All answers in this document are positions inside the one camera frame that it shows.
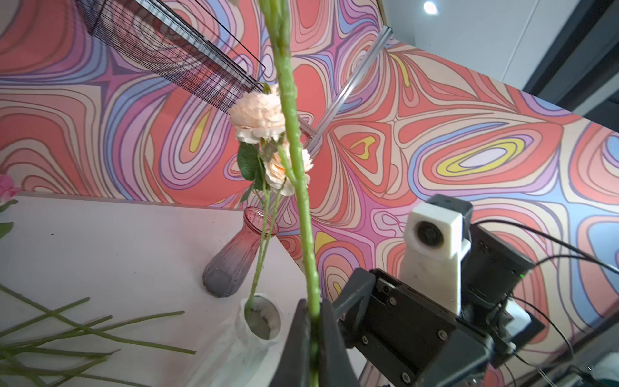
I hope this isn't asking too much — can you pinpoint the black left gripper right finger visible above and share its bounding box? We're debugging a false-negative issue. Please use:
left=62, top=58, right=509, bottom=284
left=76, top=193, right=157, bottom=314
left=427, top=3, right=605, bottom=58
left=318, top=300, right=359, bottom=387

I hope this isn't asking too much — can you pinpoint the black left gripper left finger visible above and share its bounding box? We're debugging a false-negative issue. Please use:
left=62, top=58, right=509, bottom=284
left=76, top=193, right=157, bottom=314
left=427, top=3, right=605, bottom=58
left=269, top=299, right=311, bottom=387

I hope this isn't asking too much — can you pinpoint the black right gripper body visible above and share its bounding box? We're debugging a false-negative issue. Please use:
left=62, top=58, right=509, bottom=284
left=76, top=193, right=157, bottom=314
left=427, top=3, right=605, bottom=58
left=357, top=269, right=493, bottom=386

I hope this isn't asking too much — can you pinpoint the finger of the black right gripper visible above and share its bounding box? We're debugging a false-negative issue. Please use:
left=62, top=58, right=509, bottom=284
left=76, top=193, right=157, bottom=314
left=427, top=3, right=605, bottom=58
left=333, top=268, right=376, bottom=319

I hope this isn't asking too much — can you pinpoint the cream artificial flower stem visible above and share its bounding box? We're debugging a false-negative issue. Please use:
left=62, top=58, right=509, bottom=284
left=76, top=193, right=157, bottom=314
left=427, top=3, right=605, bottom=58
left=228, top=83, right=297, bottom=313

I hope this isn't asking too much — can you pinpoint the pink peach flower stem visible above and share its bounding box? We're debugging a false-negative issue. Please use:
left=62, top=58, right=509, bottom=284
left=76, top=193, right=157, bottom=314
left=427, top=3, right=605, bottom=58
left=259, top=1, right=321, bottom=386

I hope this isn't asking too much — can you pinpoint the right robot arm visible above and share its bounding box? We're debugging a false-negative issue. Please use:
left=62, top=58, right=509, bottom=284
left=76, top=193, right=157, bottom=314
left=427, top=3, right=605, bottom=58
left=334, top=221, right=551, bottom=386

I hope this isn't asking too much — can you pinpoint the white ribbed vase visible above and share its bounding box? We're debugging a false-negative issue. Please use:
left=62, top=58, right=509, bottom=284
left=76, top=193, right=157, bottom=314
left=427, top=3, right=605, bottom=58
left=235, top=293, right=282, bottom=351

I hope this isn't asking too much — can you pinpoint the purple glass vase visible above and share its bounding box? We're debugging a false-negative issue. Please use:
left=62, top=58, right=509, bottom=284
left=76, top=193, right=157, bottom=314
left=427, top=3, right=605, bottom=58
left=202, top=206, right=273, bottom=298

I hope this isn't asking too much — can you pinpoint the pile of artificial flowers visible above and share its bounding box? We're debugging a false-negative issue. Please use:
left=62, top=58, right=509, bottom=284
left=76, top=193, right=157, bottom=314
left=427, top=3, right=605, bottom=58
left=0, top=173, right=198, bottom=387

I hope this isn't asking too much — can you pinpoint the back black wire basket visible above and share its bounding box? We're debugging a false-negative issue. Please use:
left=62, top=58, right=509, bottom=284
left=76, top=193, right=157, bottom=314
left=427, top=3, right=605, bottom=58
left=76, top=1, right=264, bottom=111

